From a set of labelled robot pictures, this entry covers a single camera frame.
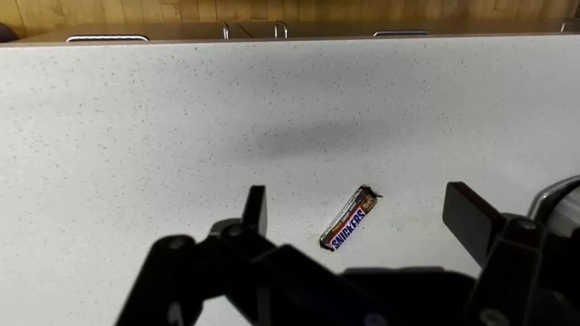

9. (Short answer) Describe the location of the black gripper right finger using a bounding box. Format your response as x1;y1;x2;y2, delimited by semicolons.
441;180;580;326

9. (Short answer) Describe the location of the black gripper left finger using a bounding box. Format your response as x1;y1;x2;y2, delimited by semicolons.
115;184;388;326

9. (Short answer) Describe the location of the Snickers snack bar packet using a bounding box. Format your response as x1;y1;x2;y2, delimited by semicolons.
318;184;385;254

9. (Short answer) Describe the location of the wooden base cabinet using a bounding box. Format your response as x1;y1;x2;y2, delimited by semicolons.
11;21;580;46

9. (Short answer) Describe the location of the steel coffee carafe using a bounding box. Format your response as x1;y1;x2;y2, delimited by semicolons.
528;174;580;240

